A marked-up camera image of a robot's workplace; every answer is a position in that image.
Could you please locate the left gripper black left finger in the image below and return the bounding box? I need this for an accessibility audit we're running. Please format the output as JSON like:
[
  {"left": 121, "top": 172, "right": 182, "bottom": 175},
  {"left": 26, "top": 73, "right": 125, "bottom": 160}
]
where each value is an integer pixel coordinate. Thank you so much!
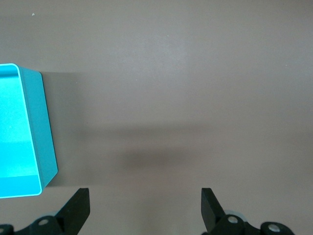
[{"left": 14, "top": 188, "right": 90, "bottom": 235}]

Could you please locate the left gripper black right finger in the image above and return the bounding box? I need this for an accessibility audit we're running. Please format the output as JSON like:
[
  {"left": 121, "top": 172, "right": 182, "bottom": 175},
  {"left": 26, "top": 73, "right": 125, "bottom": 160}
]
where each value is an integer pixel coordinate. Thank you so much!
[{"left": 201, "top": 188, "right": 260, "bottom": 235}]

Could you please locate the cyan plastic bin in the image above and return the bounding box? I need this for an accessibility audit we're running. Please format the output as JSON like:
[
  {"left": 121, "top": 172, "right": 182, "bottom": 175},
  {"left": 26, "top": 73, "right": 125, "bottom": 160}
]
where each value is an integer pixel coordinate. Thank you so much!
[{"left": 0, "top": 63, "right": 59, "bottom": 198}]

